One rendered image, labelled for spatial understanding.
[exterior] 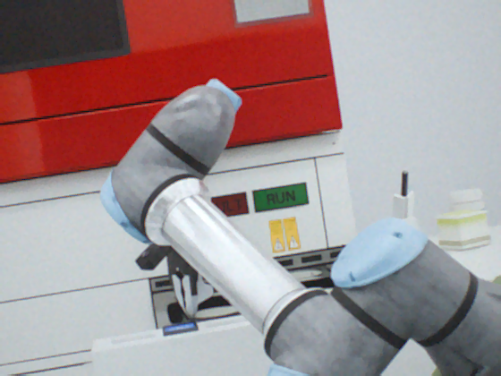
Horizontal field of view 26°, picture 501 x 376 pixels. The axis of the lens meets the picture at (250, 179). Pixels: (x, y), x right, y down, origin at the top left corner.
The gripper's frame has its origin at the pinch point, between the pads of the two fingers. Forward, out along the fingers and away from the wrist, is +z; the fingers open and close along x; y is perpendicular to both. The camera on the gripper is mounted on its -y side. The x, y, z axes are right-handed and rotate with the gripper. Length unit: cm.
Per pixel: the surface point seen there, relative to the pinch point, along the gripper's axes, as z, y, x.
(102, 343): -4.8, -34.5, -29.9
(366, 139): -23, 147, 104
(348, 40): -59, 146, 104
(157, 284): -4.7, 2.6, 15.1
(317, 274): -1.3, 31.4, -2.8
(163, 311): 0.9, 2.3, 13.6
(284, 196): -18.8, 28.2, 0.1
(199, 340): -3.6, -24.1, -41.9
